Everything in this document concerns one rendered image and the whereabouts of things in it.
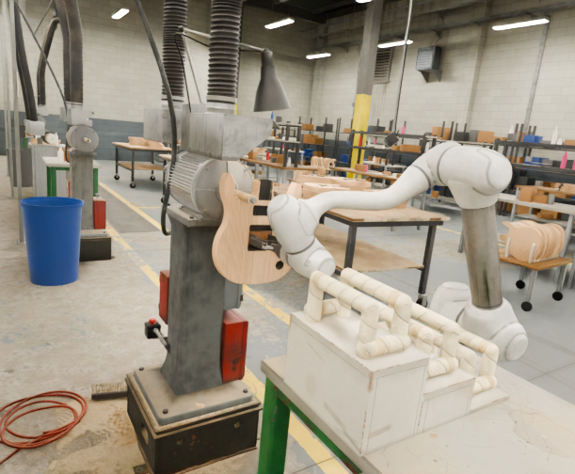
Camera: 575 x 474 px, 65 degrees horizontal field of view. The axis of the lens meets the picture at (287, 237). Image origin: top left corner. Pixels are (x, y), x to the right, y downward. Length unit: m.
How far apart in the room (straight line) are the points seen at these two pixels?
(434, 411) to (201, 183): 1.14
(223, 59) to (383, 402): 1.17
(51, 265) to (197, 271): 2.56
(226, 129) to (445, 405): 0.96
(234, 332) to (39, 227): 2.55
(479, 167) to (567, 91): 11.92
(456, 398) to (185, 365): 1.37
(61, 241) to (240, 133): 3.07
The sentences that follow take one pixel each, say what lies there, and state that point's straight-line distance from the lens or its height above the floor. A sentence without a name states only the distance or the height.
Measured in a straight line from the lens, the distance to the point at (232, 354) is 2.19.
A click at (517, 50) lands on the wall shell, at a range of 14.25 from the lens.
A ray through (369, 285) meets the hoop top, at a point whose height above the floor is 1.20.
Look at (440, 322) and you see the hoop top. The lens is 1.03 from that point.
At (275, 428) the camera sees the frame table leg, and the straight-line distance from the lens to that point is 1.22.
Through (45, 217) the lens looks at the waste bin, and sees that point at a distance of 4.27.
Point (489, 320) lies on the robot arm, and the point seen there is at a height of 0.94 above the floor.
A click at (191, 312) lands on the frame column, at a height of 0.69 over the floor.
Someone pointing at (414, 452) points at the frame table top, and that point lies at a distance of 0.96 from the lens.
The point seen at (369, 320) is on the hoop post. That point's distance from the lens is 0.82.
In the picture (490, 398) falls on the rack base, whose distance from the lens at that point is 1.18.
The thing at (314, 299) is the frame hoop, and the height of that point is 1.15.
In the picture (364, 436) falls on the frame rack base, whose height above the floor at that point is 0.97.
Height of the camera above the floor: 1.49
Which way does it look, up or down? 13 degrees down
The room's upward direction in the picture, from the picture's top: 5 degrees clockwise
